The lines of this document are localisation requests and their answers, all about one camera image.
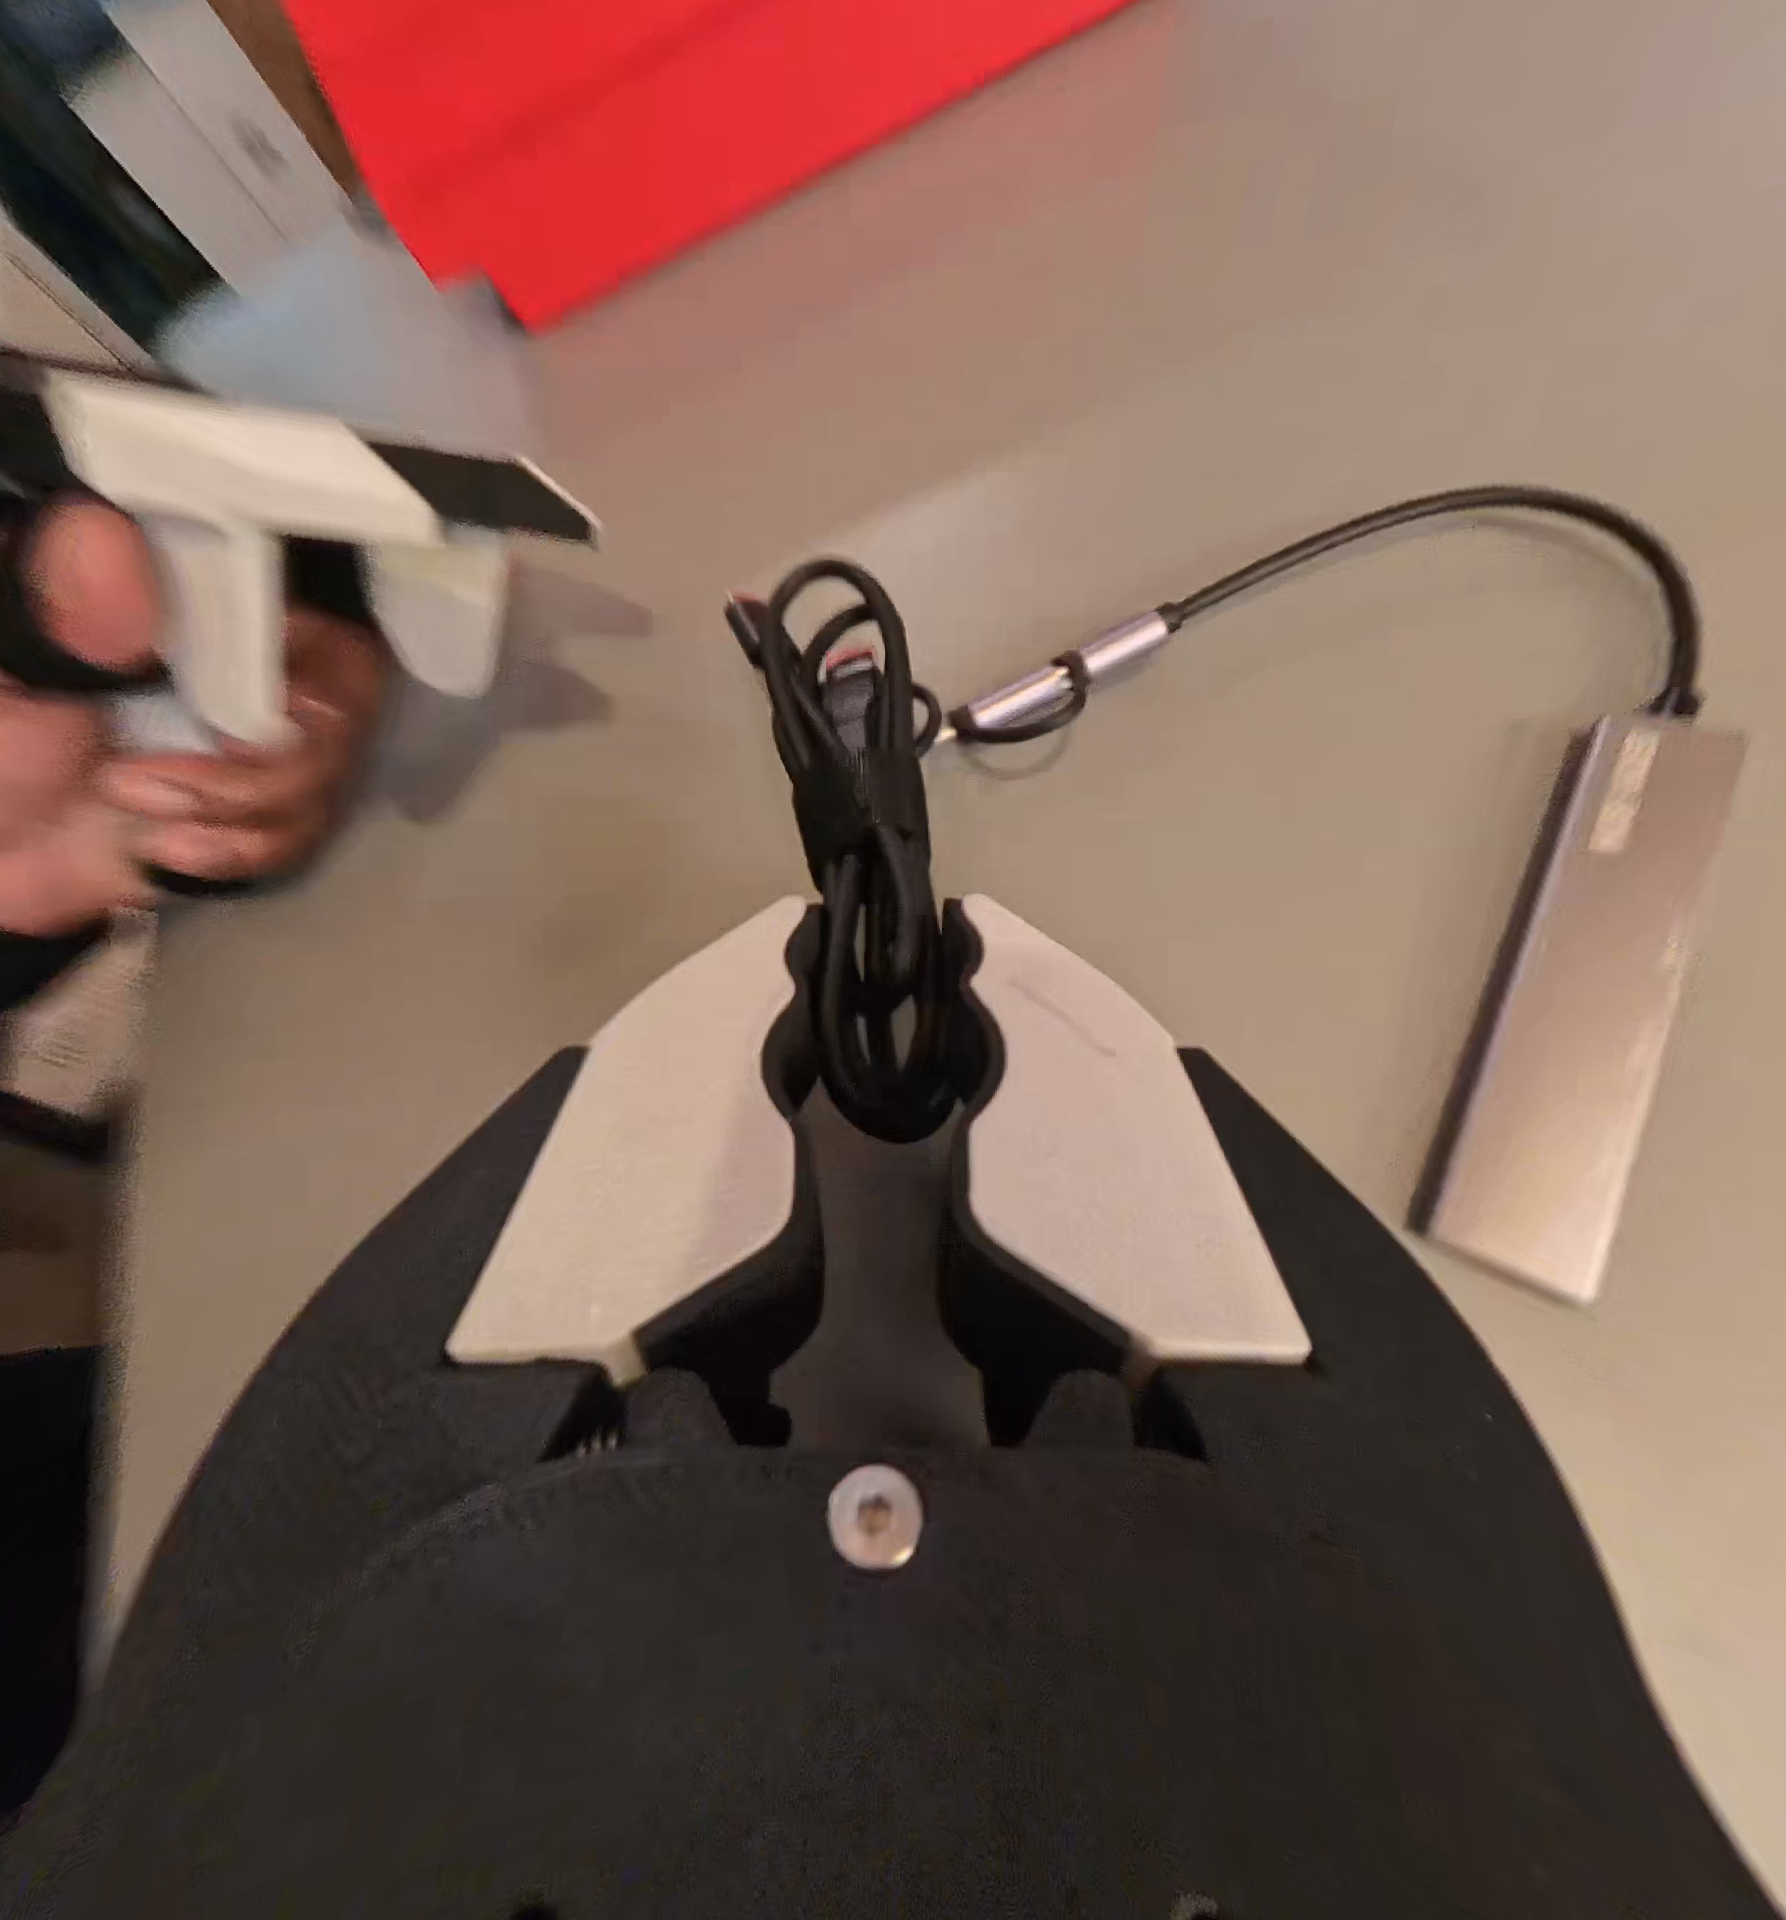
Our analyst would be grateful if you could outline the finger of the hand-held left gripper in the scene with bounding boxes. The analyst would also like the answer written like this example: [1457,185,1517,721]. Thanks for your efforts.
[369,439,602,703]

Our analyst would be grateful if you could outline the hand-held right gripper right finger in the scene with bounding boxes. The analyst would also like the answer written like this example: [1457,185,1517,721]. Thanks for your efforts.
[943,897,1319,1389]

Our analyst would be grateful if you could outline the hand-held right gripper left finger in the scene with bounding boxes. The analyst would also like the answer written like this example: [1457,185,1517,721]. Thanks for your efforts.
[446,897,832,1389]

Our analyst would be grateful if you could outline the black usb-c cable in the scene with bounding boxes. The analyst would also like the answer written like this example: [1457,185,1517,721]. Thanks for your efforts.
[724,558,1006,1150]

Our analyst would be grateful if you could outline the grey metal usb hub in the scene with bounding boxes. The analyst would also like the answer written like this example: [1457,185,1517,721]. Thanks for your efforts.
[1405,712,1750,1304]

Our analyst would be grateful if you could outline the person's left hand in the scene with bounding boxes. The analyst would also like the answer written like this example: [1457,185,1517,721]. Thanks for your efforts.
[0,502,384,928]

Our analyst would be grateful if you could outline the white box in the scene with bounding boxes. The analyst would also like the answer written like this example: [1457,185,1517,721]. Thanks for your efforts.
[61,0,384,286]

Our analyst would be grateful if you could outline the red plastic bin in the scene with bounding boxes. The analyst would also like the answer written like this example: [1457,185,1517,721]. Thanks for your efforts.
[281,0,1142,330]

